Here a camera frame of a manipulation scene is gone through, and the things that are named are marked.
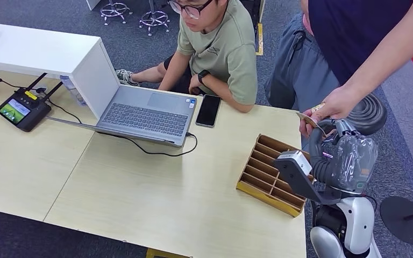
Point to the black smartphone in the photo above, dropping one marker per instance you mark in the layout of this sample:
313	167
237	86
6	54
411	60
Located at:
208	110

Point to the seated person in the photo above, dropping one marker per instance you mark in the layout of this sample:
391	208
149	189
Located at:
228	50

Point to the black-framed glasses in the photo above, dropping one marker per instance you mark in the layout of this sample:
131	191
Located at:
192	10

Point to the wooden slotted card holder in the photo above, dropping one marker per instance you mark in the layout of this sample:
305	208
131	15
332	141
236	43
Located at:
263	178

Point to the black round stool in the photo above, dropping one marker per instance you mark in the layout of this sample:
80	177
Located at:
372	114

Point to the black smartwatch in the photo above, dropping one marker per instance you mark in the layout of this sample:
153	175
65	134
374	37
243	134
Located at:
203	75

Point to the standing person's left hand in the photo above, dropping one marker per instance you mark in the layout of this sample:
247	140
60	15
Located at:
338	105

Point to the silver laptop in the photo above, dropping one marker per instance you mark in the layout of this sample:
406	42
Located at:
149	115

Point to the wrist camera box with mount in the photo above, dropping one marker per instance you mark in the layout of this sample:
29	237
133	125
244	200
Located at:
295	161

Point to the black controller with screen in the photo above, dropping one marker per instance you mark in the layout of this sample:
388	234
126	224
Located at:
23	112

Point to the white desk riser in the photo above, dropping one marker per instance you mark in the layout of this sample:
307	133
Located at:
39	50

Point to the clear plastic bottle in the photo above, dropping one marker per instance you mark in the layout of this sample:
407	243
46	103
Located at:
74	89

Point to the standing person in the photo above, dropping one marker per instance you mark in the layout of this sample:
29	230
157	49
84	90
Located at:
342	39

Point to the chrome stool base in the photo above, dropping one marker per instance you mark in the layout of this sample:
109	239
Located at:
154	18
115	10

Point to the black round stand base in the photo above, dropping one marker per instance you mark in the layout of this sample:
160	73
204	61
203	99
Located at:
404	220

